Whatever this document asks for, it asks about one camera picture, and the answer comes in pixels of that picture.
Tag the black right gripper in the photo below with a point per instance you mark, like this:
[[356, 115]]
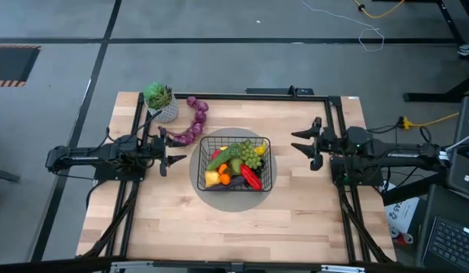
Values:
[[325, 142]]

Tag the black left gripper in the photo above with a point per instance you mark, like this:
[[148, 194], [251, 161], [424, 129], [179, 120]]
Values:
[[160, 149]]

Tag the red bell pepper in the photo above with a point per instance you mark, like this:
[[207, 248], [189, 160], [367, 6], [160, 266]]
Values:
[[215, 154]]

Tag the yellow bell pepper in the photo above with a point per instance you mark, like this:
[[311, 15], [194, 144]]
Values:
[[211, 179]]

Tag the yellow banana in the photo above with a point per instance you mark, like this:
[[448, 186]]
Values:
[[261, 149]]

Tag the black grape bunch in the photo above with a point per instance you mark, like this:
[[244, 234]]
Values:
[[260, 170]]

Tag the green grape bunch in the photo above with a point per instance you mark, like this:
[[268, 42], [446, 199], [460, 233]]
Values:
[[251, 155]]

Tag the red chili pepper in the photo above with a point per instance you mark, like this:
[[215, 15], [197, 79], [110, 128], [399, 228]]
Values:
[[251, 177]]

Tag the dark purple eggplant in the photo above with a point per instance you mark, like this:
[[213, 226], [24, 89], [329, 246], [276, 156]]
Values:
[[236, 182]]

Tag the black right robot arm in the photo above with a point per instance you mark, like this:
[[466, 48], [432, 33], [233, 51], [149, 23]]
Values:
[[401, 155]]

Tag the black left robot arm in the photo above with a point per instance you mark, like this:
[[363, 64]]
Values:
[[86, 155]]

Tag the potted plant patterned white pot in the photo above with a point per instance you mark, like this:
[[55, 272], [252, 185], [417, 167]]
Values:
[[164, 104]]

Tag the grey round mat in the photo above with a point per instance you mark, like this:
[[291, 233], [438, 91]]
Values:
[[230, 201]]

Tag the white printed paper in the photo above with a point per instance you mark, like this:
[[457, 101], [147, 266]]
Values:
[[403, 210]]

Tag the drink can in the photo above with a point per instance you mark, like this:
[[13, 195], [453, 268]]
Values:
[[407, 237], [395, 231]]

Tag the black computer case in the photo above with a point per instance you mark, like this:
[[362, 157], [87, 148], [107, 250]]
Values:
[[462, 170]]

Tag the grey chair leg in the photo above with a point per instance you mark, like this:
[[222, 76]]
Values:
[[3, 175]]

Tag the black laptop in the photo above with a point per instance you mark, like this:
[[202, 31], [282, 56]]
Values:
[[451, 242]]

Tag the black floor hatch striped edge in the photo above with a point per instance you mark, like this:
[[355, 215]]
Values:
[[10, 64]]

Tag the black desk leg frame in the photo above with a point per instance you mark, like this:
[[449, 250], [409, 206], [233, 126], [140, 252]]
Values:
[[428, 97]]

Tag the black camera rig bar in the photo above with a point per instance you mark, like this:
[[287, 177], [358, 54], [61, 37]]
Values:
[[234, 267]]

